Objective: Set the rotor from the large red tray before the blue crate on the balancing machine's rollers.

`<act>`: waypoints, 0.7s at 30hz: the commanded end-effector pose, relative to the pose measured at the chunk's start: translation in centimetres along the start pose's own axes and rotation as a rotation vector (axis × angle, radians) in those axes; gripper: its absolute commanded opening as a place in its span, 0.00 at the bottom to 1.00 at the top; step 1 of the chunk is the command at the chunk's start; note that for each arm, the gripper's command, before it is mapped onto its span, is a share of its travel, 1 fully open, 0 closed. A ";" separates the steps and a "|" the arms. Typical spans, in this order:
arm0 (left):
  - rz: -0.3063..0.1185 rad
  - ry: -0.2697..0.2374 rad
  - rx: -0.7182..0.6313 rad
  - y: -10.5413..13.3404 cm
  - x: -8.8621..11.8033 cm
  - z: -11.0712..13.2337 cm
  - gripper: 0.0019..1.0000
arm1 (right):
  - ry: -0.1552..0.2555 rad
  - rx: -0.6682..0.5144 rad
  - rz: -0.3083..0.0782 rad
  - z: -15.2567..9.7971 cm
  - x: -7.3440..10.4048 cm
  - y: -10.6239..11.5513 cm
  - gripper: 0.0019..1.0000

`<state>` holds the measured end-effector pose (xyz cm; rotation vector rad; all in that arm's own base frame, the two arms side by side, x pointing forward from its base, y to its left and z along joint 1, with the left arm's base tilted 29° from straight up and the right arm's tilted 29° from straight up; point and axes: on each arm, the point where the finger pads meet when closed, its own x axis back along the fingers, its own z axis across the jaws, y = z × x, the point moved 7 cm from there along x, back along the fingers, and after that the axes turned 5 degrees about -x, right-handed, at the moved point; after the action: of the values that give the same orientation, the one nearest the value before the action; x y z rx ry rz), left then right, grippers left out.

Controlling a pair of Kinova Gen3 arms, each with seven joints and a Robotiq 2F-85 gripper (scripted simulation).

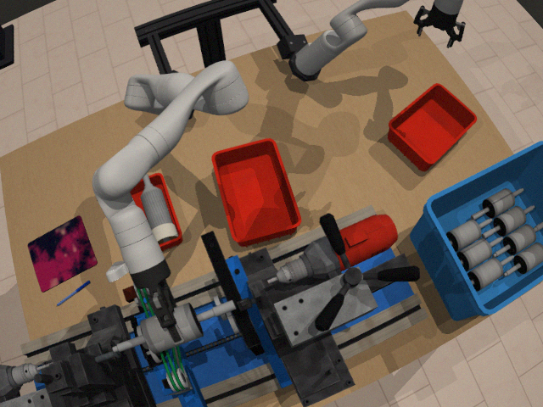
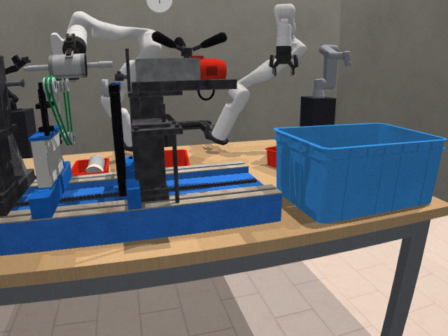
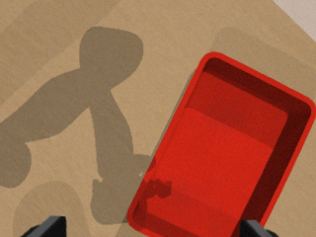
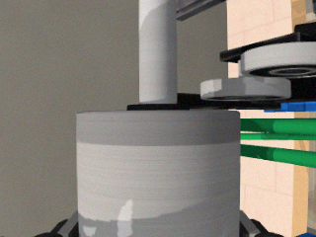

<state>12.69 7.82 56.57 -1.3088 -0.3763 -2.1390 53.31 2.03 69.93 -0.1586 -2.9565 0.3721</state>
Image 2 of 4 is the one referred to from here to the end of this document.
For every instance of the red tray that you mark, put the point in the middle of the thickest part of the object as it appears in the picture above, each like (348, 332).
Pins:
(180, 158)
(80, 166)
(272, 156)

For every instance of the blue plastic crate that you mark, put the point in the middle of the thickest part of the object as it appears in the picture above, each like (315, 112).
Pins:
(336, 182)

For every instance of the blue machine bed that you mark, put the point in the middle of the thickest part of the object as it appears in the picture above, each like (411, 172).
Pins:
(94, 224)

